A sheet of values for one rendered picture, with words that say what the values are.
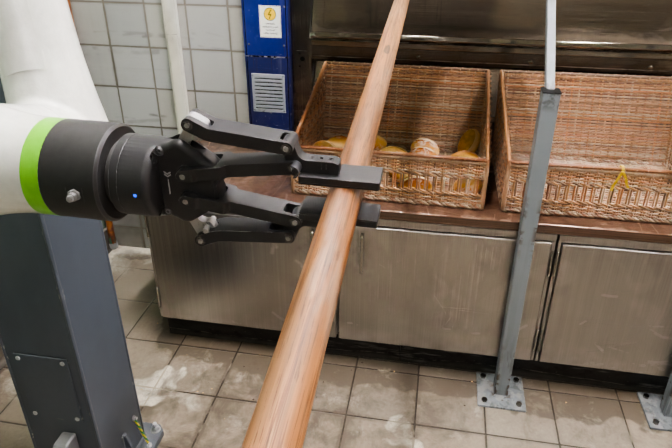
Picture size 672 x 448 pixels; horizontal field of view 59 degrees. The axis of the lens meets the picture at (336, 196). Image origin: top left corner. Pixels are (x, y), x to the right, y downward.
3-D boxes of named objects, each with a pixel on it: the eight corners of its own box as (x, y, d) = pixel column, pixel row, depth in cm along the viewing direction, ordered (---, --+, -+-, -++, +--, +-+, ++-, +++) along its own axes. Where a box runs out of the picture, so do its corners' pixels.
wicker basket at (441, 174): (323, 135, 216) (322, 59, 204) (482, 146, 206) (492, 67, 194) (288, 194, 174) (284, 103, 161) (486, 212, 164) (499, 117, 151)
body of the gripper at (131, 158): (136, 115, 57) (231, 122, 55) (149, 192, 61) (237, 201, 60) (97, 149, 50) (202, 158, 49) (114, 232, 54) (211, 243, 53)
